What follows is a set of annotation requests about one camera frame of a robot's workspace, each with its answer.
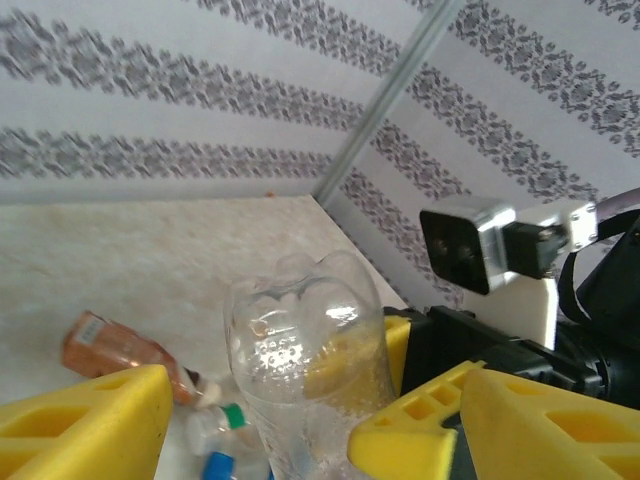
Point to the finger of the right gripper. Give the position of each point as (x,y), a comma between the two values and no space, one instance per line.
(397,350)

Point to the clear square bottle green cap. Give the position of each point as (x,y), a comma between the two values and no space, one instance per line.
(232,417)

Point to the brown plastic bottle white cap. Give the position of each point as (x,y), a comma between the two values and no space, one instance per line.
(115,350)

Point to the aluminium corner post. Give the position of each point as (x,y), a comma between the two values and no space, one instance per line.
(380,100)

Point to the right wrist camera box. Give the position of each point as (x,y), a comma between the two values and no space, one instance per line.
(460,245)

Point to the blue label bottle blue cap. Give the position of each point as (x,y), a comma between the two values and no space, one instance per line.
(217,465)

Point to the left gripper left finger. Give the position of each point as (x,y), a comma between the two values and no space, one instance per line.
(75,430)

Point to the clear bottle red-white label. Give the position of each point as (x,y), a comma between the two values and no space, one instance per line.
(300,350)

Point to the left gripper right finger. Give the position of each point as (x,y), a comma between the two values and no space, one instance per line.
(525,435)

